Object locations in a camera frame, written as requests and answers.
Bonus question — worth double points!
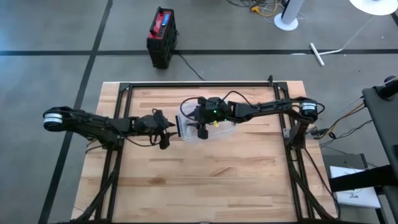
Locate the black and red battery box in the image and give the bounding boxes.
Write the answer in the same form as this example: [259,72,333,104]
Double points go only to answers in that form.
[146,6,178,70]

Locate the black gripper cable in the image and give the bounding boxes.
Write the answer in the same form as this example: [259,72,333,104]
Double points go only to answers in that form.
[179,90,259,122]
[124,108,169,147]

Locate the yellow floor cable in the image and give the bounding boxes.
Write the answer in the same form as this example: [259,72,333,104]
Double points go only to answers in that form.
[250,0,282,18]

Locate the white pedestal stand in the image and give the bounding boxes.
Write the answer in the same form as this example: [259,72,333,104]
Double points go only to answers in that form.
[273,0,305,32]

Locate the black floor cable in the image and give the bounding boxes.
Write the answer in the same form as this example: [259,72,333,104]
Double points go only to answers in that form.
[174,51,206,82]

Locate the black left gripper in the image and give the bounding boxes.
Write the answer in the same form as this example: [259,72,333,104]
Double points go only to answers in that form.
[136,109,178,150]

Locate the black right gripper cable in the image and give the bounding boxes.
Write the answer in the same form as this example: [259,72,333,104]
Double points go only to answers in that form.
[179,90,259,122]

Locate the clear lid with black handle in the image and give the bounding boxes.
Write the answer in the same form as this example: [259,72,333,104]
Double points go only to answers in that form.
[178,98,236,141]

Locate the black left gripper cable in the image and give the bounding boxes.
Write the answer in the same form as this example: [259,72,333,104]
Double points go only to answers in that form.
[124,108,169,147]

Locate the white round table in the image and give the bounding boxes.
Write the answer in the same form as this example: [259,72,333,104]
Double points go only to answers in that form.
[309,0,398,67]

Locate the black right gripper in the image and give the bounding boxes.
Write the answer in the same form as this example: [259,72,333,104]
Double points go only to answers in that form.
[186,96,231,140]

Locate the black cart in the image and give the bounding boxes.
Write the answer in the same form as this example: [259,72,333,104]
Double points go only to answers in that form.
[328,76,398,224]

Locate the white paper sheet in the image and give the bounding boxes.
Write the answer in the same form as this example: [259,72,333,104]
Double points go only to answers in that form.
[329,166,382,209]

